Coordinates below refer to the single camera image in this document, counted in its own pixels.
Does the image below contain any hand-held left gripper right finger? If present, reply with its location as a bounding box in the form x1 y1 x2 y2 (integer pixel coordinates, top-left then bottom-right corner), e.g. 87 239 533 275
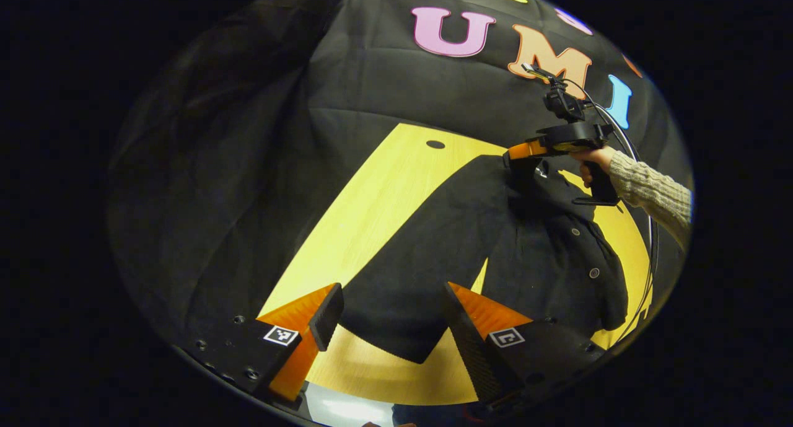
443 281 605 409

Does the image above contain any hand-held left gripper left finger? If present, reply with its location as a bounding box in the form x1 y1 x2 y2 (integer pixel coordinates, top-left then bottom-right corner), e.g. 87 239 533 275
186 283 344 403

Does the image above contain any black buttoned coat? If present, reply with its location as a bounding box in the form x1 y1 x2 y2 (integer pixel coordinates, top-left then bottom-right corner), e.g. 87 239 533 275
338 154 629 364

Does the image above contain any person's dark blue clothing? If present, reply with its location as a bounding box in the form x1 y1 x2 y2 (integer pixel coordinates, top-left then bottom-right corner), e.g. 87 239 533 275
392 403 490 427

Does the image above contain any black backdrop cloth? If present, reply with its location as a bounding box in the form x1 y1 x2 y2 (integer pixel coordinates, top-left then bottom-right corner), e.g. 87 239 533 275
105 0 694 353

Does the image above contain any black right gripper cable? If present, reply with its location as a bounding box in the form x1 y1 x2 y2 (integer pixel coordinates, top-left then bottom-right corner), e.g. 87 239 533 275
561 77 660 344

